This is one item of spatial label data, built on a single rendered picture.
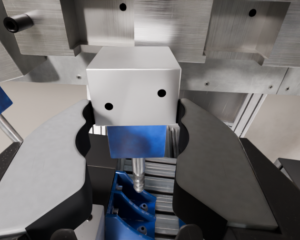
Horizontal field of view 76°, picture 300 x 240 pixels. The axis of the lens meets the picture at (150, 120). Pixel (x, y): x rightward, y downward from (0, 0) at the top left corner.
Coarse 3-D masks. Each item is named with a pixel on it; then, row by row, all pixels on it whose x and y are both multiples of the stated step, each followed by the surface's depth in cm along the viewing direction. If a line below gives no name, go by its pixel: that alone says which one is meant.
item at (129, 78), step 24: (120, 48) 14; (144, 48) 14; (168, 48) 14; (96, 72) 10; (120, 72) 10; (144, 72) 10; (168, 72) 10; (96, 96) 11; (120, 96) 11; (144, 96) 11; (168, 96) 11; (96, 120) 11; (120, 120) 12; (144, 120) 12; (168, 120) 12; (120, 144) 14; (144, 144) 14; (144, 168) 17
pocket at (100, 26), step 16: (64, 0) 14; (80, 0) 16; (96, 0) 16; (112, 0) 16; (128, 0) 16; (64, 16) 15; (80, 16) 17; (96, 16) 17; (112, 16) 17; (128, 16) 16; (80, 32) 17; (96, 32) 17; (112, 32) 17; (128, 32) 17; (80, 48) 17; (96, 48) 17
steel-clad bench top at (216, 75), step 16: (48, 64) 26; (64, 64) 26; (80, 64) 26; (192, 64) 25; (208, 64) 25; (224, 64) 25; (240, 64) 25; (256, 64) 25; (16, 80) 27; (32, 80) 27; (48, 80) 27; (64, 80) 27; (80, 80) 27; (192, 80) 26; (208, 80) 26; (224, 80) 26; (240, 80) 26; (256, 80) 26; (272, 80) 26; (288, 80) 26
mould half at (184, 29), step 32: (32, 0) 14; (160, 0) 13; (192, 0) 13; (288, 0) 13; (32, 32) 15; (64, 32) 15; (160, 32) 15; (192, 32) 15; (288, 32) 14; (288, 64) 16
